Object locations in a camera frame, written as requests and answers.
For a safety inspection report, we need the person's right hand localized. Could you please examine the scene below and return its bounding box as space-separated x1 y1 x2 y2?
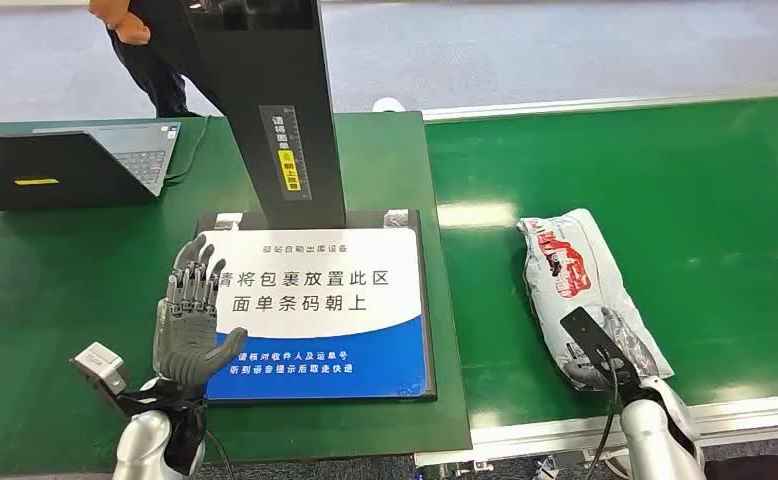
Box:
115 12 152 47

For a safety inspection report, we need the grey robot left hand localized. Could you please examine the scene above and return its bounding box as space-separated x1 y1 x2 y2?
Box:
152 233 249 390

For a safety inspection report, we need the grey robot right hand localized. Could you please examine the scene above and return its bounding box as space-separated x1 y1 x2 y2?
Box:
564 306 660 393

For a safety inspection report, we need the white plastic parcel red print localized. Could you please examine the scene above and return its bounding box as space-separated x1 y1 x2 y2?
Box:
517 208 676 392

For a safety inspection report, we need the green conveyor belt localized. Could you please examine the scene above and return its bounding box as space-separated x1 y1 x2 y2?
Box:
425 94 778 429

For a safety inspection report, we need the person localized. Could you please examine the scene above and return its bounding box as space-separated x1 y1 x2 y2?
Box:
88 0 226 119

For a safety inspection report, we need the white blue instruction sign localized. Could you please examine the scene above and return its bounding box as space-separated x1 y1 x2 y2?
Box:
200 228 431 401

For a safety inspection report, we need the black scanner column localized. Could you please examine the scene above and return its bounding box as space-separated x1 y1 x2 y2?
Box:
180 0 349 231

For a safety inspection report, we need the dark grey laptop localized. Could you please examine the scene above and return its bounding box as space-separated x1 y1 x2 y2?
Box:
0 121 183 213

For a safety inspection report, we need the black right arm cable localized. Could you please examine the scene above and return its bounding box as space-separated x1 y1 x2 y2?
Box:
586 387 623 480

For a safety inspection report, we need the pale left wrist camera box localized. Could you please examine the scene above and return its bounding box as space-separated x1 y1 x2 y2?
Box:
70 341 131 400

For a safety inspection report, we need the black laptop cable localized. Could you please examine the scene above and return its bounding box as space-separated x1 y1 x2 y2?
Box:
163 115 213 186

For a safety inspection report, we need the black scanner base plate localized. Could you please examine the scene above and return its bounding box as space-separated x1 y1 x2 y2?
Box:
193 209 439 404

